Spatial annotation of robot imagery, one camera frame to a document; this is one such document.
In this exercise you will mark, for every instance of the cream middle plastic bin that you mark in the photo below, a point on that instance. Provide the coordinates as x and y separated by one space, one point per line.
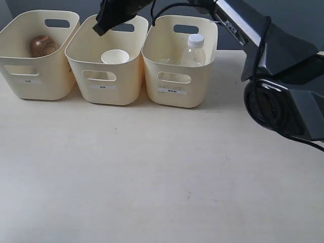
101 83

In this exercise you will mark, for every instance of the white paper cup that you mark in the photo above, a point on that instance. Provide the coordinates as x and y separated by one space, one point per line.
115 57

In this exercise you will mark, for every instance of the clear plastic bottle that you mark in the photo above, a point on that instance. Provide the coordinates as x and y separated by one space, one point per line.
194 55

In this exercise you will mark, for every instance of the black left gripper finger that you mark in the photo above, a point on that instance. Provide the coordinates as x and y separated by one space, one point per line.
115 12

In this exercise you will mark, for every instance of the brown wooden cup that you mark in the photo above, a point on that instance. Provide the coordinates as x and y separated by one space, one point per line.
42 45

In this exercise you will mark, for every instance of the cream left plastic bin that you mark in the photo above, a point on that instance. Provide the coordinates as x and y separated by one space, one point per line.
40 78

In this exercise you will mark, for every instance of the cream right plastic bin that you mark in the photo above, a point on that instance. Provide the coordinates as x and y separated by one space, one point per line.
167 81

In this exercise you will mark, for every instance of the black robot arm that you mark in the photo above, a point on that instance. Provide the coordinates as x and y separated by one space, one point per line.
284 72

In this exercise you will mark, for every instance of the cream plastic bin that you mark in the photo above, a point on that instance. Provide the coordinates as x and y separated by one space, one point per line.
167 81
101 83
40 78

